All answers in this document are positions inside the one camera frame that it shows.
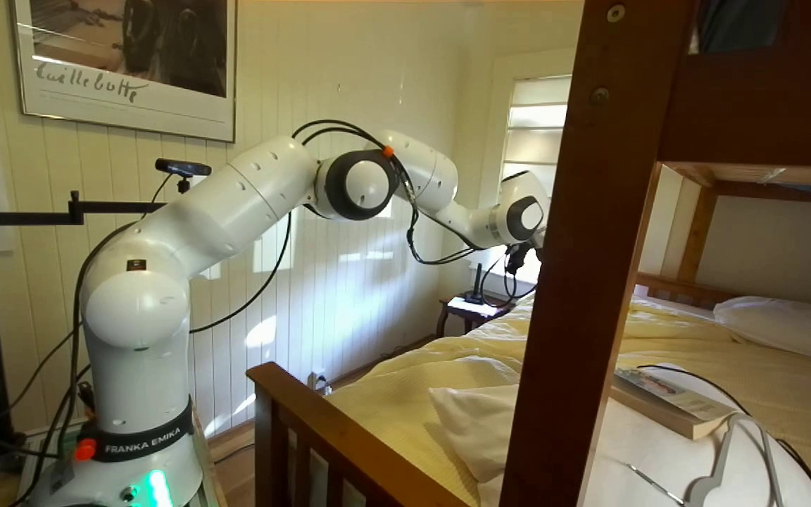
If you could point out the small thin metal item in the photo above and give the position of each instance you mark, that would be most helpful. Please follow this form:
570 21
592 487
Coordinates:
634 479

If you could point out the dark wooden nightstand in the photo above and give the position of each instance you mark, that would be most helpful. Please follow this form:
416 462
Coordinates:
465 320

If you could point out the framed wall picture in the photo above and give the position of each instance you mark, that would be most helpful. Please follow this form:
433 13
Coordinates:
125 58

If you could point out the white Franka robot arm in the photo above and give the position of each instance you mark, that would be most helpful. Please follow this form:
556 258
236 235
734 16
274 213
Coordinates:
133 310

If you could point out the black stereo camera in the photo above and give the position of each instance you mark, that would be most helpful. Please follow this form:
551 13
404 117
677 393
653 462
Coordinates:
185 166

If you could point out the pale yellow comforter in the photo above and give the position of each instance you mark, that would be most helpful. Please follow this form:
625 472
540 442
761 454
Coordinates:
444 366

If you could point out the white roller window blind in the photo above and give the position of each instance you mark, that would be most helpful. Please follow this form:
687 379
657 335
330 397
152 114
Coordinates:
537 130

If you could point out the small white pillow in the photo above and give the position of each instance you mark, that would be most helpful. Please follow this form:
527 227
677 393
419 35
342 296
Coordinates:
789 328

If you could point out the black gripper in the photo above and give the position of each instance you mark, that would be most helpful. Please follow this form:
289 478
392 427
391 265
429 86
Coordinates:
523 258

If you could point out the dark teal cloth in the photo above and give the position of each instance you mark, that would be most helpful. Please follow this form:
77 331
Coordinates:
740 24

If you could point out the white paper sheet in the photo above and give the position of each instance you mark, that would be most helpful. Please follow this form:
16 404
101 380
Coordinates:
474 306

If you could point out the brown wooden bunk bed frame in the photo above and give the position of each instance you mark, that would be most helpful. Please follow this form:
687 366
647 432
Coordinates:
592 235

